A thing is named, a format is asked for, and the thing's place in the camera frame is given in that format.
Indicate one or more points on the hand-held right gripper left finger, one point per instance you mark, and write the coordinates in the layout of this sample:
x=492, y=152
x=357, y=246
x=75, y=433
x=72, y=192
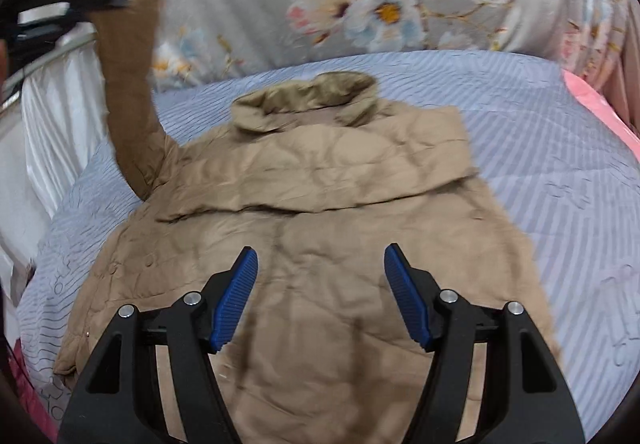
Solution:
x=235, y=299

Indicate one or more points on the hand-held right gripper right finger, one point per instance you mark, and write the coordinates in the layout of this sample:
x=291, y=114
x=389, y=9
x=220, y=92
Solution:
x=405, y=299

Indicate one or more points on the tan padded jacket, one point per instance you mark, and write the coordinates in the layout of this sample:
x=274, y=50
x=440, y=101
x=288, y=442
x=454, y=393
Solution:
x=325, y=204

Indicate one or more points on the grey striped bed blanket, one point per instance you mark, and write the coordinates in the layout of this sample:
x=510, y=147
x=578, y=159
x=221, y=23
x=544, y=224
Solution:
x=550, y=174

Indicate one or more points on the maroon cloth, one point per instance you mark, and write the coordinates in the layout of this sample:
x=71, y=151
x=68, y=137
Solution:
x=25, y=374

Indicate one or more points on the pink cloth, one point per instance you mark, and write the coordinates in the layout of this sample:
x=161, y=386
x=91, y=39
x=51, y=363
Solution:
x=600, y=109

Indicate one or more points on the metal bed rail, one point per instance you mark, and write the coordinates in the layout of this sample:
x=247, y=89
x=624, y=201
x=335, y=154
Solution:
x=55, y=55

